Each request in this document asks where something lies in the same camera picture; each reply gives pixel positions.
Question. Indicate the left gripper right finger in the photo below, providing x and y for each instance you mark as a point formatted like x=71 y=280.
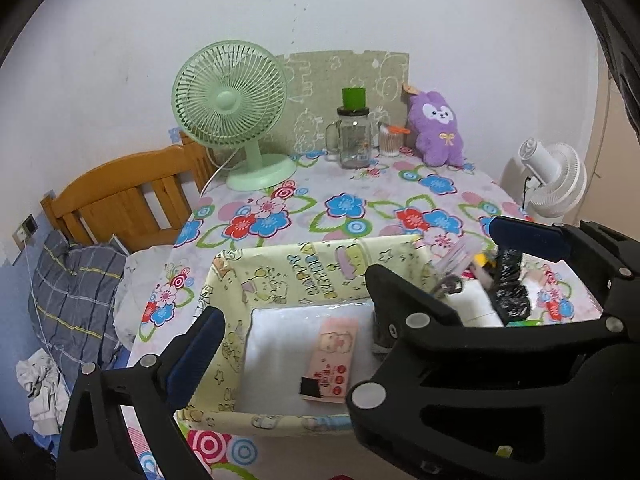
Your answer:
x=527 y=402

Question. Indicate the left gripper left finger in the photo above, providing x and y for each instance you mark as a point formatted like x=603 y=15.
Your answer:
x=95 y=443

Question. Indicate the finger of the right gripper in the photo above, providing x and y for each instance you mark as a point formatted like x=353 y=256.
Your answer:
x=606 y=261

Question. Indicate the black plastic bag bundle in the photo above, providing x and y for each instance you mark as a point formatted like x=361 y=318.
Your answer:
x=507 y=295

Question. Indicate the dark grey drawstring pouch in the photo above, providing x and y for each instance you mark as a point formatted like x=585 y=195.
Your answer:
x=384 y=334

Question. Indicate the pink wet wipes pack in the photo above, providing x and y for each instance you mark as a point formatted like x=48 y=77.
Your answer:
x=330 y=365

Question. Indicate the white towel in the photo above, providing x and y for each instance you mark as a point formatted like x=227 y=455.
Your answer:
x=473 y=306

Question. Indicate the beige door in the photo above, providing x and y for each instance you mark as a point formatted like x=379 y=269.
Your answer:
x=612 y=194

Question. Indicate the crumpled white cloth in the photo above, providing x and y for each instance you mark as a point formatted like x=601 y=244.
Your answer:
x=47 y=395

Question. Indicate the white standing fan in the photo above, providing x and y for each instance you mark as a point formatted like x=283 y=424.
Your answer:
x=546 y=180

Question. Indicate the yellow snack packet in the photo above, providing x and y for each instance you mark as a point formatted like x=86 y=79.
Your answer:
x=483 y=267

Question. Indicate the clear plastic packet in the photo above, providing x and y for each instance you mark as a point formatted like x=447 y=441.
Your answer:
x=448 y=269

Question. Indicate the blue plaid pillow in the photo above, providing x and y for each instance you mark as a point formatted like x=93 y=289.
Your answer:
x=72 y=301

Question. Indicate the floral tablecloth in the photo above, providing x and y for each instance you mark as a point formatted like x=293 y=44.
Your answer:
x=322 y=202

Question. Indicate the purple plush toy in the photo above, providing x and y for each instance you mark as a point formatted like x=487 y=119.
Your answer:
x=435 y=126

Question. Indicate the yellow cartoon fabric storage box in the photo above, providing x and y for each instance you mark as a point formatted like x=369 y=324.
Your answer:
x=280 y=303

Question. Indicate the wooden headboard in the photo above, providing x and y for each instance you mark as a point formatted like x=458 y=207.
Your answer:
x=137 y=198

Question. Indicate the small orange lid jar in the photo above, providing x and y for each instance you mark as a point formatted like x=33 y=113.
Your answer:
x=391 y=139

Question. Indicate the glass jar with green lid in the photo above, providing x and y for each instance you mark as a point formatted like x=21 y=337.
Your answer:
x=349 y=137

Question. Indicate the green cartoon cardboard panel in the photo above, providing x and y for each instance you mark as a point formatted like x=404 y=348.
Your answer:
x=315 y=84

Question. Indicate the green desk fan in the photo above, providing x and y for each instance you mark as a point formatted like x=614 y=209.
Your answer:
x=229 y=95

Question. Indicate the wall socket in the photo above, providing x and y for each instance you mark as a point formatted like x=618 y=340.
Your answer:
x=25 y=232

